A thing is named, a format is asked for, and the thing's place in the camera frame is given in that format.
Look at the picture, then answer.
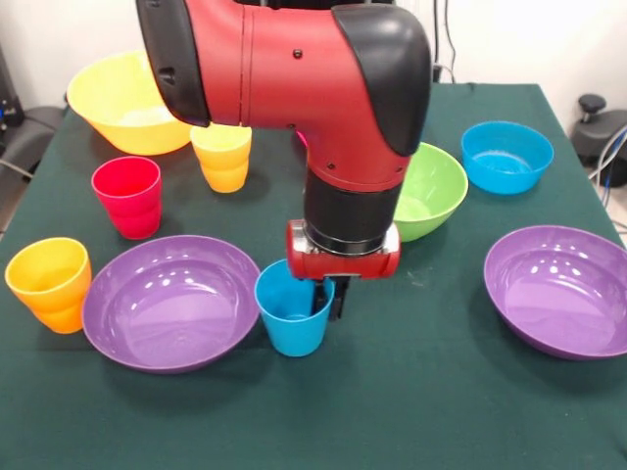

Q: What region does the black equipment box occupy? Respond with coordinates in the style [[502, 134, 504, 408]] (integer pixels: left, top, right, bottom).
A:
[[0, 46, 25, 129]]

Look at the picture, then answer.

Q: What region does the black wall cable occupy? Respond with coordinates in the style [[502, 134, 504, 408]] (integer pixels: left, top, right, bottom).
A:
[[443, 0, 459, 83]]

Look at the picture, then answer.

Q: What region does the dark green tablecloth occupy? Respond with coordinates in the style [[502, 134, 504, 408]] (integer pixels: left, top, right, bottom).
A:
[[0, 81, 627, 470]]

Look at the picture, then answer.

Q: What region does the shallow purple plastic bowl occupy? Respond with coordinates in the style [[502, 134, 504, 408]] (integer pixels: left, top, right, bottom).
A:
[[483, 224, 627, 362], [81, 234, 262, 376]]

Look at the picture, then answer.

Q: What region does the black grey chair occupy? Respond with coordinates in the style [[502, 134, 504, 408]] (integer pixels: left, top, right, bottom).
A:
[[0, 105, 68, 178]]

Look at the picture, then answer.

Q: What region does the large orange plastic bowl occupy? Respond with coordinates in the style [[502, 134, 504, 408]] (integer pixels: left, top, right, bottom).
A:
[[66, 51, 195, 157]]

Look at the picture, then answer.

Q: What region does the green plastic bowl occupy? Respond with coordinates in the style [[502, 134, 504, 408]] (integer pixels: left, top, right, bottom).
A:
[[391, 141, 470, 244]]

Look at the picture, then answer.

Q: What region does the blue plastic cup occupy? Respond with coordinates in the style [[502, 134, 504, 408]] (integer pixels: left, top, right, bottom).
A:
[[253, 258, 337, 357]]

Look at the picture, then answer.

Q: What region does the black stand with knob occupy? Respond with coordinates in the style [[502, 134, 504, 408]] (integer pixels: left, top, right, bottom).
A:
[[570, 94, 627, 167]]

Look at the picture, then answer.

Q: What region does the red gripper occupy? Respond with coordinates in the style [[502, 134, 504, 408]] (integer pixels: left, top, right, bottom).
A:
[[285, 219, 402, 322]]

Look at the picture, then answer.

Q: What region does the yellow orange plastic cup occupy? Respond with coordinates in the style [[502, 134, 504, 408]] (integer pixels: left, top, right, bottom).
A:
[[189, 123, 254, 194]]

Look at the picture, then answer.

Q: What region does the small blue plastic bowl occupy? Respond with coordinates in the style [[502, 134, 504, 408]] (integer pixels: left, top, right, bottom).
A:
[[459, 120, 555, 196]]

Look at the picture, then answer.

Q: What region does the red plastic cup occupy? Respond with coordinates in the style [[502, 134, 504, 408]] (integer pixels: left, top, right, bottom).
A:
[[90, 156, 164, 241]]

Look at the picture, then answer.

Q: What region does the light blue cable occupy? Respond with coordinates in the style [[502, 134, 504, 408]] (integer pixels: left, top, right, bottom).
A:
[[587, 124, 627, 185]]

